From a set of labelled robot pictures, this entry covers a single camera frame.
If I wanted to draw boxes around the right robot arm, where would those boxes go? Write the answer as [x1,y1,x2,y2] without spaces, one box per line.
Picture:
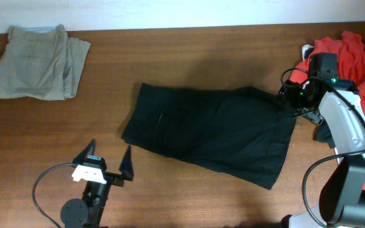
[278,77,365,227]

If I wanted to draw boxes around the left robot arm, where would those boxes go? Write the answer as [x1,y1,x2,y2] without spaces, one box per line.
[60,140,134,228]

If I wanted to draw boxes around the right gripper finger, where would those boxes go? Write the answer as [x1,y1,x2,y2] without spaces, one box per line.
[293,108,324,125]
[275,87,292,106]

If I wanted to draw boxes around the folded khaki shorts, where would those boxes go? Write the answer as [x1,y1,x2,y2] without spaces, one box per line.
[0,24,91,101]

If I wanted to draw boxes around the black shorts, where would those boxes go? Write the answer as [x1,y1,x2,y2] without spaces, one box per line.
[122,84,296,189]

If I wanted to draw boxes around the white garment under pile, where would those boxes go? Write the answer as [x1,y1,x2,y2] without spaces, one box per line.
[302,44,314,60]

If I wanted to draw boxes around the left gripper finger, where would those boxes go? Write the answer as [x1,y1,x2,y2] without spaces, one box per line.
[72,139,96,165]
[119,145,134,182]

